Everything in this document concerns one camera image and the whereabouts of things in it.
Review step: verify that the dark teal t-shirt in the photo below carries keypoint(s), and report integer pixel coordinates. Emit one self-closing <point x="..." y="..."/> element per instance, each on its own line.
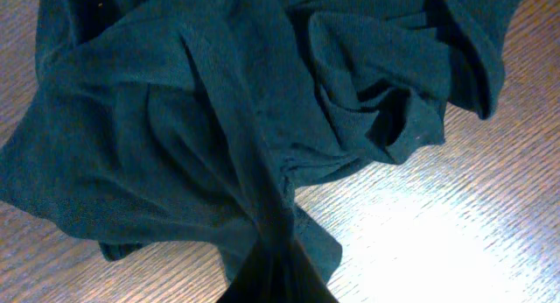
<point x="197" y="120"/>

